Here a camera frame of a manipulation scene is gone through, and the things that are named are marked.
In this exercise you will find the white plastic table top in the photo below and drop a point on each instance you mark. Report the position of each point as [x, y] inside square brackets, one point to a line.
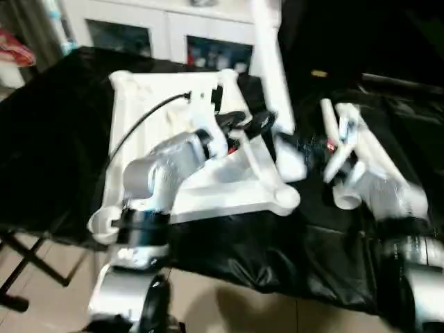
[229, 173]

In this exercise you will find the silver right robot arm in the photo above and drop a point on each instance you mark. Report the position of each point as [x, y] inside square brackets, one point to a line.
[416, 263]

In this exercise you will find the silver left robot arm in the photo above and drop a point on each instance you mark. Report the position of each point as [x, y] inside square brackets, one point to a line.
[152, 180]

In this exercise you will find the small tan label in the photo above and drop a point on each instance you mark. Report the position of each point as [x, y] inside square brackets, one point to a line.
[319, 73]

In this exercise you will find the white cabinet with glass doors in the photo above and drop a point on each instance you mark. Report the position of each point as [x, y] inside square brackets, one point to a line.
[166, 24]

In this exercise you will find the large black screen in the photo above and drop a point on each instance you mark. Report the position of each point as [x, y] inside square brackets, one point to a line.
[374, 35]

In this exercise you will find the black plastic mat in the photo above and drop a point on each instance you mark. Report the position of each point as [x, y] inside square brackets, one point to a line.
[48, 139]

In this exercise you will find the red clothes hangers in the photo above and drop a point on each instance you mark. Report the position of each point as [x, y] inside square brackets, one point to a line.
[15, 48]

